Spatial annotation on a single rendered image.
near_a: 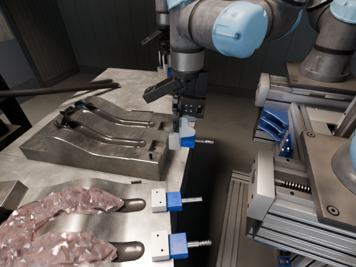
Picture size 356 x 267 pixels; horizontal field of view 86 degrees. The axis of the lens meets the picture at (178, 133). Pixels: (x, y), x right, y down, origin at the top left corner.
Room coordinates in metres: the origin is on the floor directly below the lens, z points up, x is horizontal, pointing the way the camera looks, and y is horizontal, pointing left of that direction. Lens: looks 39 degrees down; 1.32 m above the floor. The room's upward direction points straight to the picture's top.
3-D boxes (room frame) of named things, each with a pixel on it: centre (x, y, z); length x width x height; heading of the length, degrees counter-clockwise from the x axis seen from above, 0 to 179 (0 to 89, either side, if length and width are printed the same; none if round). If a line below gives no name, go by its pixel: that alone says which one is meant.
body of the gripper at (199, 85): (0.44, -0.03, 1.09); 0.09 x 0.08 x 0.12; 80
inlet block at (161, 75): (0.97, 0.03, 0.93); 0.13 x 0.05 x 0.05; 110
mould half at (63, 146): (0.56, 0.28, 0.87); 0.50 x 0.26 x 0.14; 79
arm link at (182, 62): (0.44, -0.02, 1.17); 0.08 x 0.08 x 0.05
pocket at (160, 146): (0.45, 0.07, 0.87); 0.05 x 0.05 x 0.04; 79
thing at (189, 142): (0.44, -0.04, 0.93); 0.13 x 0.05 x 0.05; 80
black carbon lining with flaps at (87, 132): (0.54, 0.26, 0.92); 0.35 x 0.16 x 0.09; 79
